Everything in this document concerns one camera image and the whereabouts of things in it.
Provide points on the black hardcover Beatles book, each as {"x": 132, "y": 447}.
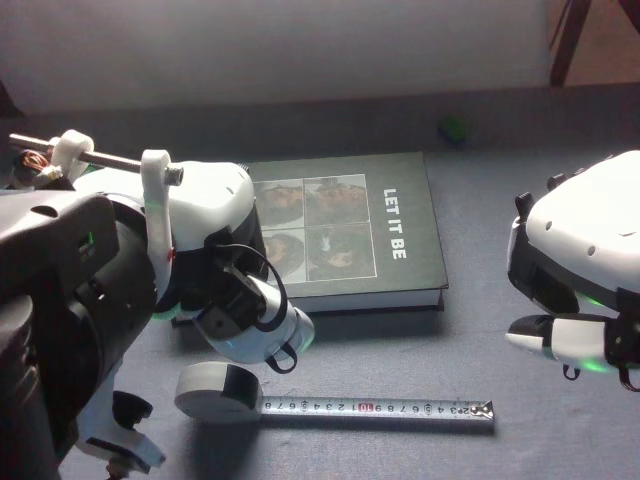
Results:
{"x": 400, "y": 280}

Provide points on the grey tape measure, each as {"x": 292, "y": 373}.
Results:
{"x": 210, "y": 390}

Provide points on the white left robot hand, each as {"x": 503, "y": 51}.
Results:
{"x": 210, "y": 200}

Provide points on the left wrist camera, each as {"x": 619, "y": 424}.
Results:
{"x": 130, "y": 450}

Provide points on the green toy block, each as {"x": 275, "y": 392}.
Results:
{"x": 453, "y": 130}

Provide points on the grey table cloth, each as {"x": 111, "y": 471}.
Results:
{"x": 450, "y": 350}

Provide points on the dark wooden furniture leg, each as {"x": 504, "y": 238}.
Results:
{"x": 567, "y": 40}

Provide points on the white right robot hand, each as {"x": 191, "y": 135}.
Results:
{"x": 580, "y": 225}

